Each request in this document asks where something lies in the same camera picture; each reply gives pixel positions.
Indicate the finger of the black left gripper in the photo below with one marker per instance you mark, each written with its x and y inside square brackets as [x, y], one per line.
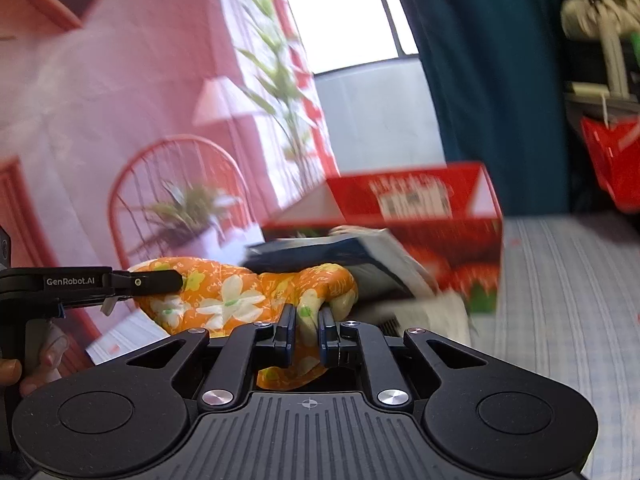
[146, 283]

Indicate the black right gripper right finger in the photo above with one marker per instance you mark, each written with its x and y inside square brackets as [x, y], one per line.
[338, 341]

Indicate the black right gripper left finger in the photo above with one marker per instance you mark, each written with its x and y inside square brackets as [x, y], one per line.
[275, 342]

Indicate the orange floral cloth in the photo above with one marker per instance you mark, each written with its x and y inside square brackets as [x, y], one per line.
[220, 297]

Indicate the red strawberry cardboard box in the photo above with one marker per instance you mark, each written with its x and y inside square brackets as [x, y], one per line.
[447, 217]

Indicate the pink printed backdrop curtain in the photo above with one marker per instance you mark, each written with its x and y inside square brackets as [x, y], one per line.
[88, 84]

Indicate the plaid bed sheet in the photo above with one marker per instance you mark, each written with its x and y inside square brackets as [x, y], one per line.
[568, 307]

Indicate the red plastic bag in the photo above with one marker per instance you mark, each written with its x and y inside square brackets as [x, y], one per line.
[614, 153]

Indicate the teal curtain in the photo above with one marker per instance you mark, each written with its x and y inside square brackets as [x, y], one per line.
[492, 69]

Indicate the cluttered dark shelf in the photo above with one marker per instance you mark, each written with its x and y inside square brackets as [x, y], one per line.
[603, 58]

